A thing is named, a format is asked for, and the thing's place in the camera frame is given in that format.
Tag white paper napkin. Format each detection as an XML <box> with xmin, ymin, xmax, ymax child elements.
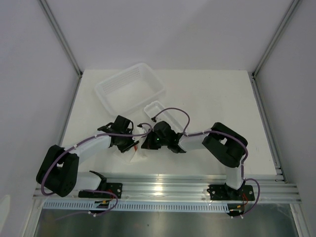
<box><xmin>113</xmin><ymin>144</ymin><xmax>150</xmax><ymax>164</ymax></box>

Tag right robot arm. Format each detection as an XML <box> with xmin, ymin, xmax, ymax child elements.
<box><xmin>141</xmin><ymin>121</ymin><xmax>248</xmax><ymax>199</ymax></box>

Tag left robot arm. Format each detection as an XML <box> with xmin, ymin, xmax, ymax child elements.
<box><xmin>36</xmin><ymin>115</ymin><xmax>138</xmax><ymax>198</ymax></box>

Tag small white plastic tray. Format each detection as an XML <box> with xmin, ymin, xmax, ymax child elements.
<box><xmin>144</xmin><ymin>101</ymin><xmax>184</xmax><ymax>132</ymax></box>

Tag large white plastic basket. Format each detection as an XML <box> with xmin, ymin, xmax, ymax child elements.
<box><xmin>94</xmin><ymin>63</ymin><xmax>166</xmax><ymax>116</ymax></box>

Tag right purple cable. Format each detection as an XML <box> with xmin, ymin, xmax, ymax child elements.
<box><xmin>151</xmin><ymin>107</ymin><xmax>260</xmax><ymax>215</ymax></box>

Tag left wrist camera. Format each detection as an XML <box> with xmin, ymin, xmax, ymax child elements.
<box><xmin>136</xmin><ymin>125</ymin><xmax>149</xmax><ymax>139</ymax></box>

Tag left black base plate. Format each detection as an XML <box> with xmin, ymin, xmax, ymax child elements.
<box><xmin>79</xmin><ymin>182</ymin><xmax>123</xmax><ymax>199</ymax></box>

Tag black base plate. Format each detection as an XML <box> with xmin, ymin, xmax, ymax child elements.
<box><xmin>207</xmin><ymin>184</ymin><xmax>255</xmax><ymax>201</ymax></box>
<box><xmin>79</xmin><ymin>182</ymin><xmax>123</xmax><ymax>199</ymax></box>

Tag aluminium mounting rail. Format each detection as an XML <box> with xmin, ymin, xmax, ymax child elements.
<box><xmin>33</xmin><ymin>174</ymin><xmax>302</xmax><ymax>204</ymax></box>

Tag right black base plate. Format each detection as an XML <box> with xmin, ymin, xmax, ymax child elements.
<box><xmin>207</xmin><ymin>184</ymin><xmax>255</xmax><ymax>201</ymax></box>

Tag white slotted cable duct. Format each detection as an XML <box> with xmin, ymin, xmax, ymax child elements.
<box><xmin>43</xmin><ymin>200</ymin><xmax>229</xmax><ymax>213</ymax></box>

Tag left aluminium frame post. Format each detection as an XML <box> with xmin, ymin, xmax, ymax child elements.
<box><xmin>37</xmin><ymin>0</ymin><xmax>83</xmax><ymax>78</ymax></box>

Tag aluminium frame post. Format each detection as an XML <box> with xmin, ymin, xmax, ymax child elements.
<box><xmin>37</xmin><ymin>0</ymin><xmax>83</xmax><ymax>78</ymax></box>
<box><xmin>251</xmin><ymin>0</ymin><xmax>303</xmax><ymax>79</ymax></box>

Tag right aluminium frame post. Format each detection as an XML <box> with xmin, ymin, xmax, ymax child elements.
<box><xmin>251</xmin><ymin>0</ymin><xmax>303</xmax><ymax>79</ymax></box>

